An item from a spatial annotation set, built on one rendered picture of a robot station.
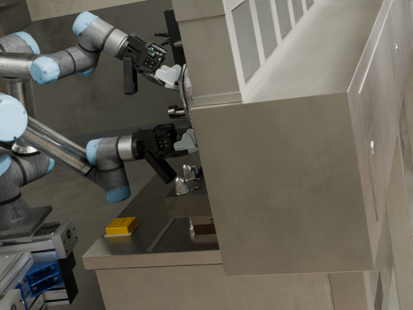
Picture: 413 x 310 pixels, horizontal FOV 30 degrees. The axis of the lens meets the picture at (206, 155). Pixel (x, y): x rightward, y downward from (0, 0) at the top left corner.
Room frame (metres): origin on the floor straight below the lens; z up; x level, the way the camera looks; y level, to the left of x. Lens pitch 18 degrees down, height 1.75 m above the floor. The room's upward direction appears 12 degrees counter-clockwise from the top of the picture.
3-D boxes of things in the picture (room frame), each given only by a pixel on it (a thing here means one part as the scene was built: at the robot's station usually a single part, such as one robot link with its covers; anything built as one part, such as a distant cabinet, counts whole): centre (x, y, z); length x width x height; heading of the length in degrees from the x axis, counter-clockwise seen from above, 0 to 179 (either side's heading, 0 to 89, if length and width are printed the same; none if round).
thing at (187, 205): (1.91, -0.08, 1.00); 0.40 x 0.16 x 0.06; 70
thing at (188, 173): (2.02, 0.06, 1.05); 0.04 x 0.04 x 0.04
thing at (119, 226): (2.06, 0.28, 0.91); 0.07 x 0.07 x 0.02; 70
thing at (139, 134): (2.12, 0.13, 1.12); 0.12 x 0.08 x 0.09; 70
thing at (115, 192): (2.19, 0.29, 1.01); 0.11 x 0.08 x 0.11; 24
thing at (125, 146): (2.15, 0.21, 1.11); 0.08 x 0.05 x 0.08; 160
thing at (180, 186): (1.92, 0.08, 1.05); 0.04 x 0.04 x 0.04
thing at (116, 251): (3.00, -0.35, 0.88); 2.52 x 0.66 x 0.04; 160
